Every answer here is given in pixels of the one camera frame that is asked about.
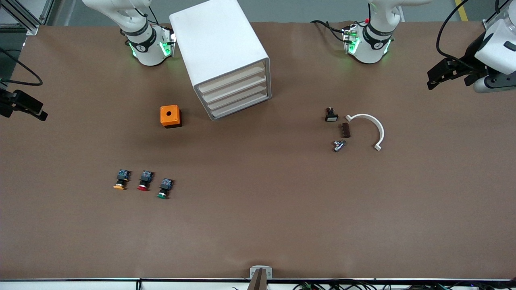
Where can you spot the orange button enclosure box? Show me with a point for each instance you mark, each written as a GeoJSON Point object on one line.
{"type": "Point", "coordinates": [170, 114]}

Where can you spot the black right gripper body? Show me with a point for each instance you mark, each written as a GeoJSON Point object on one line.
{"type": "Point", "coordinates": [9, 102]}

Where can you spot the brown camera post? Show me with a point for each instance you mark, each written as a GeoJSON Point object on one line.
{"type": "Point", "coordinates": [260, 282]}

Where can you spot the green mushroom push button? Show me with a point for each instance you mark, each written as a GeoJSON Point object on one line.
{"type": "Point", "coordinates": [166, 185]}

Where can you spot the brown terminal block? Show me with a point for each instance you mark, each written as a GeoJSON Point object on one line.
{"type": "Point", "coordinates": [345, 130]}

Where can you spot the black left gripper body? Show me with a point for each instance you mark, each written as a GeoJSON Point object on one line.
{"type": "Point", "coordinates": [470, 57]}

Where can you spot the small metal connector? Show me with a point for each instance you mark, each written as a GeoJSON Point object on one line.
{"type": "Point", "coordinates": [338, 146]}

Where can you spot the white curved plastic bracket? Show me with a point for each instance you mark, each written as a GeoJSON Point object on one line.
{"type": "Point", "coordinates": [379, 129]}

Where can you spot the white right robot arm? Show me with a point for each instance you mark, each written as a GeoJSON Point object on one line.
{"type": "Point", "coordinates": [149, 52]}

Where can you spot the aluminium frame profile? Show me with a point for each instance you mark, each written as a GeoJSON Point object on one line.
{"type": "Point", "coordinates": [30, 28]}

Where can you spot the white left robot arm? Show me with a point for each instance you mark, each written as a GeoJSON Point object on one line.
{"type": "Point", "coordinates": [371, 50]}

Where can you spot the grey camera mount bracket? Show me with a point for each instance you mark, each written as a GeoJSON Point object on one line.
{"type": "Point", "coordinates": [254, 269]}

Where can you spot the yellow mushroom push button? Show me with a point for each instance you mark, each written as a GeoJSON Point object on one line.
{"type": "Point", "coordinates": [122, 177]}

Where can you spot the red mushroom push button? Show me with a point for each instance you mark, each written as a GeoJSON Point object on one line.
{"type": "Point", "coordinates": [146, 177]}

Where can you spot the black white switch part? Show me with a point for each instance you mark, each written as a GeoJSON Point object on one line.
{"type": "Point", "coordinates": [331, 117]}

